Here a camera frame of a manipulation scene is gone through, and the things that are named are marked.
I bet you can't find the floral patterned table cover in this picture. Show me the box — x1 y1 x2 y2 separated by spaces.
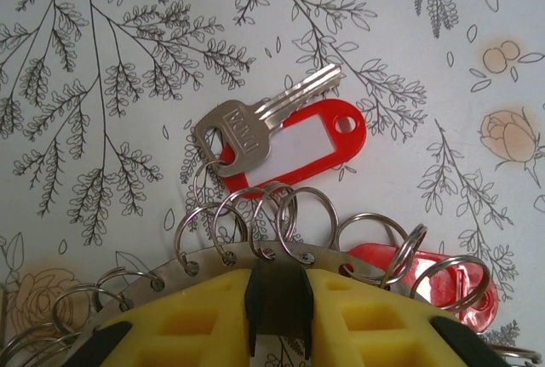
0 0 545 367

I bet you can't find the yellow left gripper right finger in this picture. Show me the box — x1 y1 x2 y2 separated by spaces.
301 267 514 367

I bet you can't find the silver key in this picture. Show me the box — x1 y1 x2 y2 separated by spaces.
194 63 343 177

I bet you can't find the red key tag white label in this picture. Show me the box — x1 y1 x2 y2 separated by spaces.
219 98 367 193

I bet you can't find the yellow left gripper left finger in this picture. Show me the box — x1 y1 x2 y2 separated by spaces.
90 267 266 367

